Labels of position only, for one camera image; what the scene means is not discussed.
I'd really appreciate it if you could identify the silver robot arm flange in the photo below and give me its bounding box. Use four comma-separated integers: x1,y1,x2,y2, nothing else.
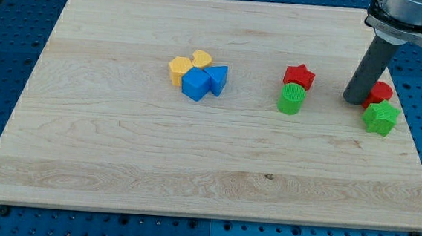
365,0,422,47

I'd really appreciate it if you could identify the red star block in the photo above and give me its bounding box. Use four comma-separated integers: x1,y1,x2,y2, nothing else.
283,64,315,91

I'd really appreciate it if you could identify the green star block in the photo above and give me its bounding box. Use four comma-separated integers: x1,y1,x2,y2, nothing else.
362,100,401,136

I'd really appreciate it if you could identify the blue cube block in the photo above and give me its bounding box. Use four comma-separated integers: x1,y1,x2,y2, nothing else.
181,67,210,102

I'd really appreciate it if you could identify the blue triangle block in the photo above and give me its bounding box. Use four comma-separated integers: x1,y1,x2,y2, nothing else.
204,65,229,97

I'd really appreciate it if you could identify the yellow heart block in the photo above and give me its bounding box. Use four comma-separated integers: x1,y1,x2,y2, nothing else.
192,50,213,69

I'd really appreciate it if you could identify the yellow hexagon block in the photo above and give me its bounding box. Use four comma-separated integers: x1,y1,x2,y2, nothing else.
169,56,193,87

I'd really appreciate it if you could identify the wooden board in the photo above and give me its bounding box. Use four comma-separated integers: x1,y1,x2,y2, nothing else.
0,0,422,232

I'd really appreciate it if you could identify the green cylinder block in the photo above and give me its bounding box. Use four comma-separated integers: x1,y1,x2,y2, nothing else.
277,82,307,115

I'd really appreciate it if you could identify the red cylinder block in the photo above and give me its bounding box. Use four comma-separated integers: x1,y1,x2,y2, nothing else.
361,82,393,109

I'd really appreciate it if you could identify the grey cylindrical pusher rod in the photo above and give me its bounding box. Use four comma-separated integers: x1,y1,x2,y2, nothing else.
343,35,400,105

